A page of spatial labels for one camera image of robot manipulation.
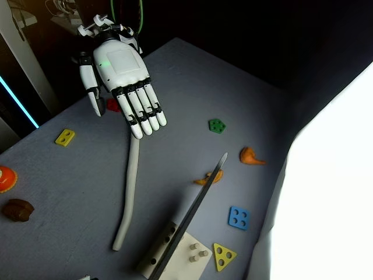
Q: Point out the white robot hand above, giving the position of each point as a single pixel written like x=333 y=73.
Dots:
x=119 y=67
x=87 y=278

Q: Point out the long pale leek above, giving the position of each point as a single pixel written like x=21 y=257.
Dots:
x=132 y=186

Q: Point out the wooden peg board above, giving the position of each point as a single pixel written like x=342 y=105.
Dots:
x=189 y=262

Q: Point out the red block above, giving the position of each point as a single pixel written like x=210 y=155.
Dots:
x=112 y=105

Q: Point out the grey table cloth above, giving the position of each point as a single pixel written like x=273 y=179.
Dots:
x=180 y=102

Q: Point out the white door panel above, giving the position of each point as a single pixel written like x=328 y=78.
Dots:
x=32 y=70

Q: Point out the yellow block with two holes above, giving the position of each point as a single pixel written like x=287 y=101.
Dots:
x=64 y=137

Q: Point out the brown ridged toy food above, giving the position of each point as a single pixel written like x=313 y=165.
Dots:
x=17 y=210

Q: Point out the cyan light strip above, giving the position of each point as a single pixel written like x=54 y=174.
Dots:
x=20 y=102

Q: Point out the green pentagon block with holes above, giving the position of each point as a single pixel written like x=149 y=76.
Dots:
x=217 y=126

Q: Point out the orange round toy tart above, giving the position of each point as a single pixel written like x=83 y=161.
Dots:
x=6 y=179

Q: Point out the yellow triangle block three holes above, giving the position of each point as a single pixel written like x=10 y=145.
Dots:
x=223 y=256

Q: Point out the orange toy chicken drumstick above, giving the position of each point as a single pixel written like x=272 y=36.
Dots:
x=247 y=156

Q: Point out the blue square block four holes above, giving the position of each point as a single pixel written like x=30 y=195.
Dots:
x=239 y=218

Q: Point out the white backdrop sheet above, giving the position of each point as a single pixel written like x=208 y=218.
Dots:
x=329 y=189

